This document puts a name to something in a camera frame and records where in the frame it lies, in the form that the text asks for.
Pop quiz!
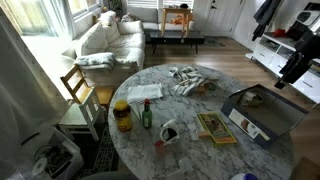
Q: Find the yellow book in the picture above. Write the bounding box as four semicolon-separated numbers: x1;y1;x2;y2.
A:
197;112;237;144

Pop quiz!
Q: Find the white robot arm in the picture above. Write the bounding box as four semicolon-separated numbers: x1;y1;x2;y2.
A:
275;30;320;89

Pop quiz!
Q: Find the clear plastic container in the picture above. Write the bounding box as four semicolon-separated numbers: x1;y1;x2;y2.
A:
130;100;188;141

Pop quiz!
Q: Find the green glass bottle red cap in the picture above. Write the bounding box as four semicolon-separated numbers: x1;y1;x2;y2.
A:
142;99;152;128

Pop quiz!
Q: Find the striped grey cloth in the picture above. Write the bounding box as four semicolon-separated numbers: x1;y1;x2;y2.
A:
169;66;208;96

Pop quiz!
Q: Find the amber jar yellow lid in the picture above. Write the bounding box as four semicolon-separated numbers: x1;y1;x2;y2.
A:
113;100;132;132

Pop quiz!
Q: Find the white mug with dark liquid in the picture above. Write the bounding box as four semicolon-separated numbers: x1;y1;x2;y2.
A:
160;127;179;144

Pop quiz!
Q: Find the small red cup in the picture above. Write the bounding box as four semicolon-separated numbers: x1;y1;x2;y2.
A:
154;140;164;155

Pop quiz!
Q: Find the black coffee table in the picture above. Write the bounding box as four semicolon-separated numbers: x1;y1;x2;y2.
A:
150;31;205;51

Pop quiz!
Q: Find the white sofa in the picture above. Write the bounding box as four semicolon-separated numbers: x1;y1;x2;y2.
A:
62;11;145;87

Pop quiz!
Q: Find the grey throw blanket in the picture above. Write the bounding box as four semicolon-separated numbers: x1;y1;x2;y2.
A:
74;52;115;70

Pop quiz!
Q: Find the white chair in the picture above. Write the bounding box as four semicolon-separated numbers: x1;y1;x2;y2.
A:
58;88;105;141

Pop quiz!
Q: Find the wooden stool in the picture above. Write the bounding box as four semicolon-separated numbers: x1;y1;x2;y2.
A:
161;8;193;37

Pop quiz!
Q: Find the wooden chair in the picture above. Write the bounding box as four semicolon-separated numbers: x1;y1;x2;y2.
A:
60;63;115;107

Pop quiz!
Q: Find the dark blue cardboard box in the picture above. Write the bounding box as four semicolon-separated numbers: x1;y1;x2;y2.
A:
221;84;308;148

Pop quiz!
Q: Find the white tv cabinet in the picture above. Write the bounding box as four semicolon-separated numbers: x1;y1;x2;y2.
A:
252;32;320;104

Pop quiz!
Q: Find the hanging dark jacket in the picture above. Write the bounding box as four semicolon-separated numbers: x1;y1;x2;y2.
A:
252;0;281;41

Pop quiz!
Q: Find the clear storage bin with cables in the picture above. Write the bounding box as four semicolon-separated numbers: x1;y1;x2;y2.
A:
4;128;84;180

